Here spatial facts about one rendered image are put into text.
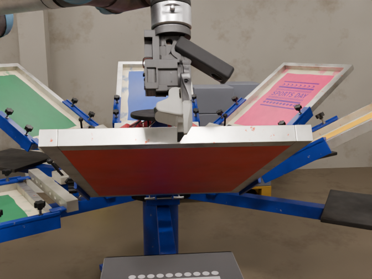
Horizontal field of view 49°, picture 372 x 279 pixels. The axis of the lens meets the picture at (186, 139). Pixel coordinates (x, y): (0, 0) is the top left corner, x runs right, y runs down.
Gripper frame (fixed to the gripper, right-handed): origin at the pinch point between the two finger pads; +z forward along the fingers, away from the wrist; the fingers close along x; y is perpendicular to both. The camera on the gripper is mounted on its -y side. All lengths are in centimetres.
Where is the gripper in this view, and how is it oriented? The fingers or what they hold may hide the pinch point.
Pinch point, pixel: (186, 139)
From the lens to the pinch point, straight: 74.5
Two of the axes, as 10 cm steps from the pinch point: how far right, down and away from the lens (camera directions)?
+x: 0.9, -0.9, -9.9
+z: 0.3, 10.0, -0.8
